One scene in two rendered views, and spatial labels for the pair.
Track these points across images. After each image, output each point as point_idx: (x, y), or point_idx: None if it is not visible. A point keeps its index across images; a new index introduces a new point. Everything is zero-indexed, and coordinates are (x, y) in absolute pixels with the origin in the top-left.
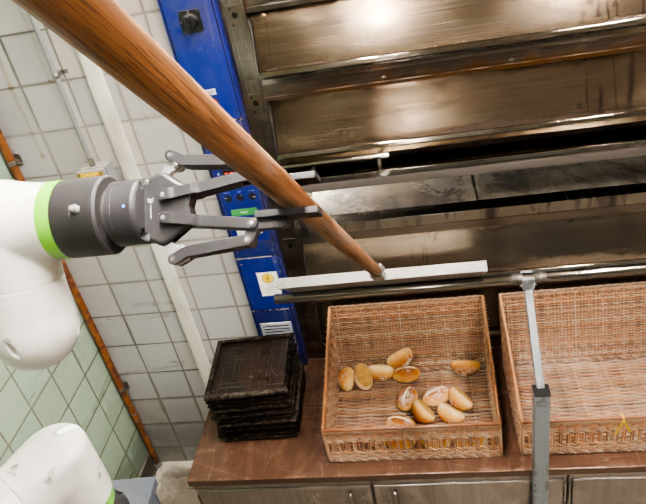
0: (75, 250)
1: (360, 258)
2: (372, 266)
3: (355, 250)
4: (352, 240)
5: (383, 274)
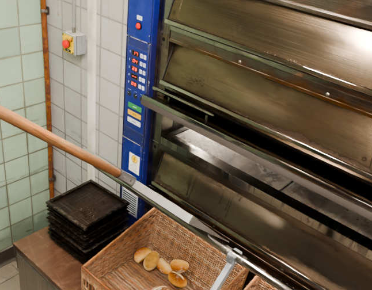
0: None
1: (36, 136)
2: (82, 159)
3: (10, 121)
4: None
5: (123, 179)
